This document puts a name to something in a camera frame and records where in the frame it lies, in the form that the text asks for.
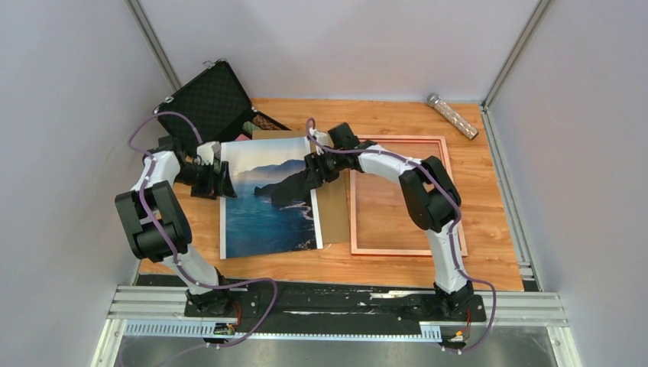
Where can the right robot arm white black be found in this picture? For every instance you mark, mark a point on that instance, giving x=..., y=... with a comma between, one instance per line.
x=431, y=198

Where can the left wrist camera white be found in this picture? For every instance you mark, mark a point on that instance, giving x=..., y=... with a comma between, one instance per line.
x=208, y=153

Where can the black foam-lined case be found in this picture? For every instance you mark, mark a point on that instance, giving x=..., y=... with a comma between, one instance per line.
x=216, y=105

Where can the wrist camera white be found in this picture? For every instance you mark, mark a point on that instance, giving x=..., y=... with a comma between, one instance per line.
x=319, y=139
x=208, y=153

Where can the seascape photo print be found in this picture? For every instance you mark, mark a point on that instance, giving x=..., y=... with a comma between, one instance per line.
x=272, y=211

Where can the aluminium frame rail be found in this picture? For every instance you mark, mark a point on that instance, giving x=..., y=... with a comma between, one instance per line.
x=144, y=327

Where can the pink wooden picture frame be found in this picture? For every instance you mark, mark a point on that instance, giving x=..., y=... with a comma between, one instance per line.
x=405, y=251

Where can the clear acrylic sheet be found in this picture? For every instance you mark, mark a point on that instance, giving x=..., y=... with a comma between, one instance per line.
x=395, y=202

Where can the brown backing board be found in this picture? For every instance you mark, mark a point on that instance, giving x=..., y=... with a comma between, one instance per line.
x=330, y=202

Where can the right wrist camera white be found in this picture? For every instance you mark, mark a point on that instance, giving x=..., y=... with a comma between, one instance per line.
x=319, y=139

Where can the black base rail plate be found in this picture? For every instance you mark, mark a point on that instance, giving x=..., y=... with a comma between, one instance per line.
x=315, y=308

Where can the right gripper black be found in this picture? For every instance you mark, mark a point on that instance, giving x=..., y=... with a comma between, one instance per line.
x=314, y=179

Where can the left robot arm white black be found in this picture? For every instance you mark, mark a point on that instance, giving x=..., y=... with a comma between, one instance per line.
x=157, y=228

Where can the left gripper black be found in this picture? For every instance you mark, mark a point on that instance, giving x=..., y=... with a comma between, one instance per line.
x=215, y=187

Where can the glitter-filled clear tube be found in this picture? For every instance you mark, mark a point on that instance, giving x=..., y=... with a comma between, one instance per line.
x=457, y=121

